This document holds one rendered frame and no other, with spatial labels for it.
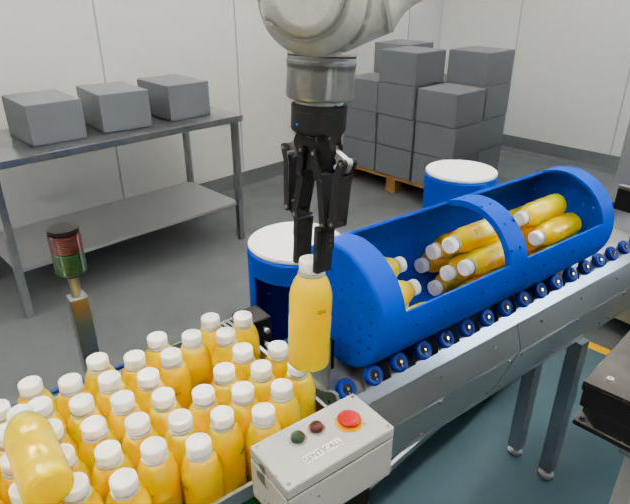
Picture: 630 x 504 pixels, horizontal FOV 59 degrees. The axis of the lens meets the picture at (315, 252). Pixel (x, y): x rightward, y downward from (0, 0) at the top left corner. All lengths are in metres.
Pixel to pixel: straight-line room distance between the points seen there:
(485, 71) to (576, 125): 1.78
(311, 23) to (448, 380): 1.03
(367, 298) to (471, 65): 3.93
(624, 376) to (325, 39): 0.82
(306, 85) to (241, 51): 4.22
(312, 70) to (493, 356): 0.99
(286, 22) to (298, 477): 0.59
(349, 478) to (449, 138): 3.90
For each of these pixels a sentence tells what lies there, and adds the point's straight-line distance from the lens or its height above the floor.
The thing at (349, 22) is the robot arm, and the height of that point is 1.68.
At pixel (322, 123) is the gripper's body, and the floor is 1.55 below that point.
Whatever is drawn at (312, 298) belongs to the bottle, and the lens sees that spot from 0.82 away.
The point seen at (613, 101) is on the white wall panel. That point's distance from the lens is 6.21.
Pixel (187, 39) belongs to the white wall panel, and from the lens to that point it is 4.64.
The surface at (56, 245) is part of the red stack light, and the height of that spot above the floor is 1.23.
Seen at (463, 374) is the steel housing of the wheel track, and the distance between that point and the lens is 1.43.
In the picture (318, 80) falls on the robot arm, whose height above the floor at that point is 1.61.
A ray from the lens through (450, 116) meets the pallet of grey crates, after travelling 4.56.
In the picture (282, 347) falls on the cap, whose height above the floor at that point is 1.08.
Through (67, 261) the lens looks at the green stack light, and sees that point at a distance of 1.25.
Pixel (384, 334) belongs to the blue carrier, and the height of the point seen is 1.09.
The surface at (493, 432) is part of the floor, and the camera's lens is 2.59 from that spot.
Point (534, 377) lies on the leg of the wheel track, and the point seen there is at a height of 0.40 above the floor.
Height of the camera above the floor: 1.72
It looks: 26 degrees down
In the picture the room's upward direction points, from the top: straight up
